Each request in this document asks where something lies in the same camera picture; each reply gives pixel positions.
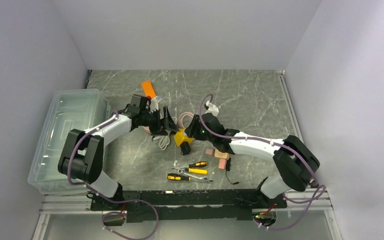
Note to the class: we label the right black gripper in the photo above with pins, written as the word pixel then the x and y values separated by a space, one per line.
pixel 192 130

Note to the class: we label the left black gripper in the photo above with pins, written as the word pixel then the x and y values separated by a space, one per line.
pixel 167 122

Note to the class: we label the yellow cube socket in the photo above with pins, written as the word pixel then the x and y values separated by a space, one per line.
pixel 181 136

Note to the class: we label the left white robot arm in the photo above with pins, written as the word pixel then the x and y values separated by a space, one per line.
pixel 82 156

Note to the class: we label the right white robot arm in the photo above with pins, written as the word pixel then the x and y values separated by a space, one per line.
pixel 295 163

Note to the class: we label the round pink power socket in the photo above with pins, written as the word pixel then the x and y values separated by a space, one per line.
pixel 147 130

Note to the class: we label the beige wooden cube socket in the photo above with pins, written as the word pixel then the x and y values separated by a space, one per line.
pixel 221 155

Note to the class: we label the pink cube socket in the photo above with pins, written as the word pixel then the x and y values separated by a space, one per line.
pixel 222 163

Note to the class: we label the small yellow black screwdriver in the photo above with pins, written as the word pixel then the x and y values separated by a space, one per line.
pixel 200 164

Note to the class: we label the orange power strip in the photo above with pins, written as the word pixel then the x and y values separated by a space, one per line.
pixel 148 89

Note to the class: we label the middle yellow screwdriver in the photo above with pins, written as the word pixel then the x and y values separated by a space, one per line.
pixel 193 171

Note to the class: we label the large black yellow screwdriver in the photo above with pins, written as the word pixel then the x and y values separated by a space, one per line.
pixel 179 177

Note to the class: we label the clear plastic storage bin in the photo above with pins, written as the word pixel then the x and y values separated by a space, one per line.
pixel 69 109

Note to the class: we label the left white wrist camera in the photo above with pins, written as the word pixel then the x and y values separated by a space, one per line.
pixel 154 104

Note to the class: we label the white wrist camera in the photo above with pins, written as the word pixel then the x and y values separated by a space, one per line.
pixel 154 104
pixel 211 108

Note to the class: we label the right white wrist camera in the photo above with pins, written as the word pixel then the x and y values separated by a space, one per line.
pixel 211 108

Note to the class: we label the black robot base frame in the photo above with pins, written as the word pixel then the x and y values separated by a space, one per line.
pixel 233 202

